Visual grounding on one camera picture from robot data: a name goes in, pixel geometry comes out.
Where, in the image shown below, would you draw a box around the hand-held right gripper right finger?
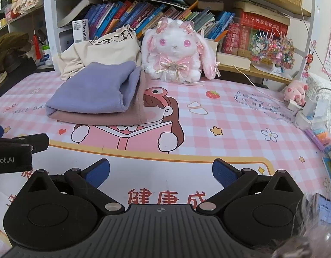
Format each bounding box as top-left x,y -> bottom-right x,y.
196,158 -> 303,212

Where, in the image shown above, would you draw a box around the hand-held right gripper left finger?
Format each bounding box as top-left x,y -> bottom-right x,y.
28,159 -> 125,212

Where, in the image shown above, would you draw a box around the purple and mauve sweater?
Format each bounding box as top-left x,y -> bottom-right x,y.
46,60 -> 148,126

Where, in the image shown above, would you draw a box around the pink checked printed desk mat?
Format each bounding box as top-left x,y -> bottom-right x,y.
0,71 -> 331,248

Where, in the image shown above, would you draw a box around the dark green cloth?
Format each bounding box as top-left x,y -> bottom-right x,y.
0,32 -> 34,73

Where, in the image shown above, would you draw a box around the white bottle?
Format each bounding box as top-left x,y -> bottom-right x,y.
42,44 -> 54,66

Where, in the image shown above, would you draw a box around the red tassel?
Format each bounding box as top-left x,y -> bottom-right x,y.
31,29 -> 43,61

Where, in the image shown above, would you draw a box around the white charger plug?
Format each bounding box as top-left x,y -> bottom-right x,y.
286,99 -> 303,111

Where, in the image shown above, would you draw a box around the bundle of pastel sticks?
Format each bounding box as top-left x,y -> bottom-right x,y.
305,129 -> 331,152

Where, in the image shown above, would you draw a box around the white plastic boxes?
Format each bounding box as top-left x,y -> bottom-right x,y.
294,98 -> 330,129

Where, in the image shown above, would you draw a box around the pink pig plush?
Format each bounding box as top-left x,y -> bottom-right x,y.
284,80 -> 308,106

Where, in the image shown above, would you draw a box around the black smartphone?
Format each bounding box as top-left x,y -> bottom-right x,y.
314,193 -> 331,226

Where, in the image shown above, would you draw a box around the thick cream book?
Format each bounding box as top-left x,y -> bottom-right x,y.
216,52 -> 252,70

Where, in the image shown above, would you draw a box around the cream canvas bag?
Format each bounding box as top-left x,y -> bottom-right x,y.
58,25 -> 142,81

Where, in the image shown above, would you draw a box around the white printed book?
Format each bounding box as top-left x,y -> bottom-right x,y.
72,20 -> 90,43

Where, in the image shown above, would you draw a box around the white pink bunny plush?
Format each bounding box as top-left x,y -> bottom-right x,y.
141,17 -> 222,83

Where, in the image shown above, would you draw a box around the colourful bead flower ornament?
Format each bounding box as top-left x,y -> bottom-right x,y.
250,29 -> 295,74

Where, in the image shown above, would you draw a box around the red boxed books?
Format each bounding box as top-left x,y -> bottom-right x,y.
222,11 -> 289,57

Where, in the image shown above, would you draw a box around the row of colourful books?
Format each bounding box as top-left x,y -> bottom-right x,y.
58,0 -> 236,42

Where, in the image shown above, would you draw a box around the white cable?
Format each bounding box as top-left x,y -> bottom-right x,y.
232,64 -> 289,103

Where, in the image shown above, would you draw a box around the red cartoon wall sticker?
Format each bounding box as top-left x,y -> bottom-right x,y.
302,47 -> 316,80

